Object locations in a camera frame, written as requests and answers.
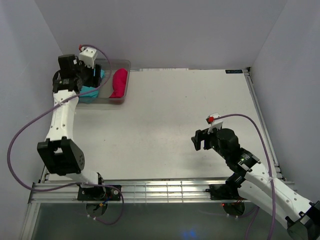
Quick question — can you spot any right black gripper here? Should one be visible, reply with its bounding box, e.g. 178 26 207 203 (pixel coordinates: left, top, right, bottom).
191 125 229 160

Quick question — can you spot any pink t shirt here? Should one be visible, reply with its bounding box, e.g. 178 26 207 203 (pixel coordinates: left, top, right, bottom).
109 68 128 99

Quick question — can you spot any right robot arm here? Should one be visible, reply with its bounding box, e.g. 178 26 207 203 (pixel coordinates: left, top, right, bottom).
191 128 320 240

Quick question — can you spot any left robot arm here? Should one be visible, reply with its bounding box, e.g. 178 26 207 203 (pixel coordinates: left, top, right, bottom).
37 48 106 200

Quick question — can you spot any clear plastic bin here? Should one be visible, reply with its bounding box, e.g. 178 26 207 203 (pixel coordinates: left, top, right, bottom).
78 58 131 105

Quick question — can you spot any cyan rolled t shirt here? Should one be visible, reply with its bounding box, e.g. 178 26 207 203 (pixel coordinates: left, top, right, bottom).
78 68 105 103

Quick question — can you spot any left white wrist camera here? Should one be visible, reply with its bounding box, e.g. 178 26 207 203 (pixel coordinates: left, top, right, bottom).
78 45 98 69

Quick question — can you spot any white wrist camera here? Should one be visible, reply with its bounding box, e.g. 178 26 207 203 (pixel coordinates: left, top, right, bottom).
206 112 223 134
78 45 98 69

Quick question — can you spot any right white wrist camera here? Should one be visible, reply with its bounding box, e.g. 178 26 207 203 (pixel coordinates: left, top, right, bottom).
206 112 223 134

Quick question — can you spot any aluminium frame rail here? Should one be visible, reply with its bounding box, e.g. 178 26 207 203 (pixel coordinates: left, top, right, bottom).
27 181 301 204

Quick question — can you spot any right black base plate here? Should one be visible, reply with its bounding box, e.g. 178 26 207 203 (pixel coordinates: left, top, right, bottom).
205 183 245 201

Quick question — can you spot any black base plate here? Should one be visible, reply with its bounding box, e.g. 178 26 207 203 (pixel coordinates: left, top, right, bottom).
205 183 245 201
77 185 122 202

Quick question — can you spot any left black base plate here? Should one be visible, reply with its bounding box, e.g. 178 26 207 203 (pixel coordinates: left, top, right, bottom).
77 185 122 202

